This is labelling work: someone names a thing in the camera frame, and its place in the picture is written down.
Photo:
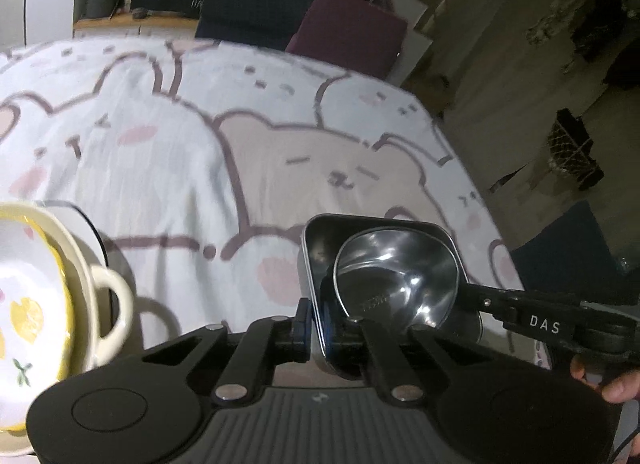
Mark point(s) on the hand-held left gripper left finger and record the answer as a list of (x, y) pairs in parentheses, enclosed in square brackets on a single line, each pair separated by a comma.
[(302, 334)]

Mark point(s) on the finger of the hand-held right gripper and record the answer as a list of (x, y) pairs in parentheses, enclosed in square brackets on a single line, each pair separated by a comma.
[(520, 309)]

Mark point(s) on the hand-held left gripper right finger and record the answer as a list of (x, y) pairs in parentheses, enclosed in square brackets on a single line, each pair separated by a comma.
[(327, 339)]

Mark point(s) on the stainless steel rectangular container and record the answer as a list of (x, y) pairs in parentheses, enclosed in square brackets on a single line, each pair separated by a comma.
[(320, 244)]

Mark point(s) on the round stainless steel bowl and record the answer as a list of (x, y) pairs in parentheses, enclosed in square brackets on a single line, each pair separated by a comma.
[(400, 269)]

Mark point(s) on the white leaf-print bowl dark rim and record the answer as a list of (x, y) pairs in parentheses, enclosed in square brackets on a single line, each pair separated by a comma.
[(92, 234)]

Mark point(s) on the white bowl yellow rim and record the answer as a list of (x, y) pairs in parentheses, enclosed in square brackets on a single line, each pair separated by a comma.
[(25, 294)]

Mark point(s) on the person's right hand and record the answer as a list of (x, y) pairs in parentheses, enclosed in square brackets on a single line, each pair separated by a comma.
[(620, 386)]

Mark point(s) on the dark blue floor cushion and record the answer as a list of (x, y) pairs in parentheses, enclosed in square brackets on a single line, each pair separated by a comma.
[(570, 249)]

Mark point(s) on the black rack with netting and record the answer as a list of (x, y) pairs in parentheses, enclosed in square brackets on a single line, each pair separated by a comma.
[(575, 148)]

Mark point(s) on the purple chair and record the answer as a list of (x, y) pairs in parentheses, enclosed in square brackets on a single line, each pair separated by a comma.
[(350, 33)]

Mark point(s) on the dark blue chair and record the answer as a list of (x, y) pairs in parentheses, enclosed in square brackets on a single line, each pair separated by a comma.
[(255, 3)]

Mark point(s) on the wooden-top low cabinet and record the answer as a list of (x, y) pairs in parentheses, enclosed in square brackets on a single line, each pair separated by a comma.
[(130, 23)]

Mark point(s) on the grey bin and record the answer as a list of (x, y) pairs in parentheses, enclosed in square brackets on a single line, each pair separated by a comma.
[(100, 1)]

